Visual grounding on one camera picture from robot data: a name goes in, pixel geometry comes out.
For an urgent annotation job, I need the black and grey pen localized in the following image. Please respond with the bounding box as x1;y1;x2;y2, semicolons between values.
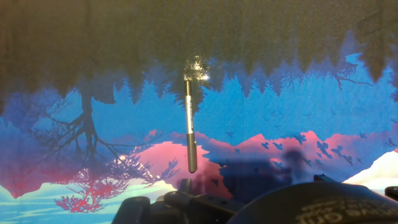
183;80;198;174

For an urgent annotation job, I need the printed landscape cloth mat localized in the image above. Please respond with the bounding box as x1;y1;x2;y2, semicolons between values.
0;0;398;224

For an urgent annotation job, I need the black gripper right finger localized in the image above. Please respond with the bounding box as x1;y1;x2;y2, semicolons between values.
313;173;338;184

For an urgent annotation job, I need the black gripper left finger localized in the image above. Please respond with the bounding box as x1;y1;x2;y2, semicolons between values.
111;177;246;224

